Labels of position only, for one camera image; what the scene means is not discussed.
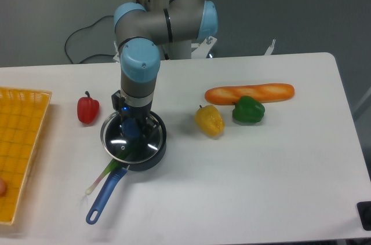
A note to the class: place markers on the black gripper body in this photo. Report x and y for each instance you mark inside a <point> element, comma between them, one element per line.
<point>134,108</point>

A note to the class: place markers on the glass pot lid blue knob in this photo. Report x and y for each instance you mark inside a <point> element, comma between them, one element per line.
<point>123,140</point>

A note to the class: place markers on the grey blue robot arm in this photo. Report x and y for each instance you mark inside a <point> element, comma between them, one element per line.
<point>140,63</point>

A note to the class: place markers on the dark blue saucepan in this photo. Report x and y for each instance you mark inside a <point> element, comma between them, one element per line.
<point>109,185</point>

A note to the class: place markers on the green onion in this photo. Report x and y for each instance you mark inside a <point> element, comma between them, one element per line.
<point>110,167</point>

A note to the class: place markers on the red bell pepper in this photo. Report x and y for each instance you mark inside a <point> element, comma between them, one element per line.
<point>87,109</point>

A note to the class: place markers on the yellow bell pepper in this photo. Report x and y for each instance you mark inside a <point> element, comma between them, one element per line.
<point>209,120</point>

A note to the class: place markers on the orange baguette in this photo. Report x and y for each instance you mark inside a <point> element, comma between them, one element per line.
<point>263,93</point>

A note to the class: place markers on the green bell pepper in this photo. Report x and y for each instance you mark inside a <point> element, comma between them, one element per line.
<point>248,110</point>

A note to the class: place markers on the yellow woven basket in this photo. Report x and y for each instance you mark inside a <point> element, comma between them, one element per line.
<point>22,116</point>

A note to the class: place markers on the orange round item in basket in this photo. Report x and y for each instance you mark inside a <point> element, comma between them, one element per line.
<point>3,187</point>

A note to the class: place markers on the black corner object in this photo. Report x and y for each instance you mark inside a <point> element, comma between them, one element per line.
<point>364,211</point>

